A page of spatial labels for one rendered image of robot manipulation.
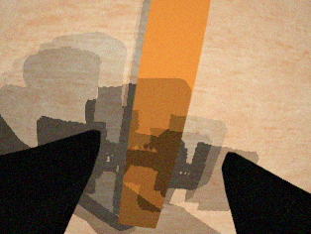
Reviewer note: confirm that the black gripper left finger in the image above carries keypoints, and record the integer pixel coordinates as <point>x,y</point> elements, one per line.
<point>40,187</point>

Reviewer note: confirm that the orange bar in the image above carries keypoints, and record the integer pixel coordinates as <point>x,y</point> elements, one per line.
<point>171,55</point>

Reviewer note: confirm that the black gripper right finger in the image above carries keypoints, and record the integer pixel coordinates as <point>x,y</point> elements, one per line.
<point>263,203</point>

